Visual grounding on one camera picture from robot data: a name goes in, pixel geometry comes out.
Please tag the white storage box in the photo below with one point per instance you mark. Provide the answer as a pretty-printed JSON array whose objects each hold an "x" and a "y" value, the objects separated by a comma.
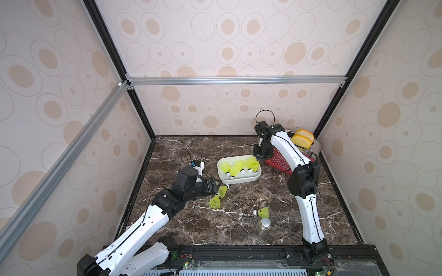
[{"x": 244, "y": 177}]

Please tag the silver left aluminium rail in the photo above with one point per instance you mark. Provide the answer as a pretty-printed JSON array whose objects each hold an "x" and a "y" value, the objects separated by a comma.
[{"x": 35, "y": 201}]

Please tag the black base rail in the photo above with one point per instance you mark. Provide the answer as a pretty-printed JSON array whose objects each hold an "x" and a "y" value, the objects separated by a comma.
[{"x": 335, "y": 257}]

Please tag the red dotted toaster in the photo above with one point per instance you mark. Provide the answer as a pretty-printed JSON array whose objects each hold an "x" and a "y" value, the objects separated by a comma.
[{"x": 285, "y": 160}]

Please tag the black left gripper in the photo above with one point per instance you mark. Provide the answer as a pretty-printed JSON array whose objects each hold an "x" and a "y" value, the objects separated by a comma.
[{"x": 213, "y": 187}]

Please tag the green shuttlecock group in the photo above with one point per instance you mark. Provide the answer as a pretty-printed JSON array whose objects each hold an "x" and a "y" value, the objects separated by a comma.
[
  {"x": 226, "y": 168},
  {"x": 215, "y": 202},
  {"x": 223, "y": 190}
]

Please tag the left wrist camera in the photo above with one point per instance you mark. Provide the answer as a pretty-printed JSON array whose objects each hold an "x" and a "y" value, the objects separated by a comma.
[{"x": 199, "y": 166}]

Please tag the yellow toast slice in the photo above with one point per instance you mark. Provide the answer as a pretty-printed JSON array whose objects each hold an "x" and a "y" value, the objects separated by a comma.
[
  {"x": 301, "y": 141},
  {"x": 306, "y": 134}
]

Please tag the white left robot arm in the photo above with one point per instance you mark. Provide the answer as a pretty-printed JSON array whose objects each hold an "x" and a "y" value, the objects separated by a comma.
[{"x": 141, "y": 224}]

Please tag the metal lidded shaker jar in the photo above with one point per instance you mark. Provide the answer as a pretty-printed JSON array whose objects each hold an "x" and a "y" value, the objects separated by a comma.
[{"x": 263, "y": 226}]

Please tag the silver horizontal aluminium rail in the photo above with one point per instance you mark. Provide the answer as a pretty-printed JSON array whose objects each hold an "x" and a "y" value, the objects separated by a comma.
[{"x": 257, "y": 80}]

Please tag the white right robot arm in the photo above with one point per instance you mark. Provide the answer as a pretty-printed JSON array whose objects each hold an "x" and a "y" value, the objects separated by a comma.
[{"x": 302, "y": 184}]

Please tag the green shuttlecock low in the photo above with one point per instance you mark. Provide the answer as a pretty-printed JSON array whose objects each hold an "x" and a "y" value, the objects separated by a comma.
[{"x": 264, "y": 213}]

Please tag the front yellow toast slice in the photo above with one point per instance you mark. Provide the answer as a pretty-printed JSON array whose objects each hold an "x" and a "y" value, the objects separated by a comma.
[{"x": 301, "y": 141}]

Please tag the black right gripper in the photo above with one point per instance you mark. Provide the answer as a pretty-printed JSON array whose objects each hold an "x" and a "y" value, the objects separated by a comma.
[{"x": 262, "y": 149}]

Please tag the back yellow toast slice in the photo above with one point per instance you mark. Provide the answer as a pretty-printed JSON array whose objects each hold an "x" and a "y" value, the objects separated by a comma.
[{"x": 306, "y": 134}]

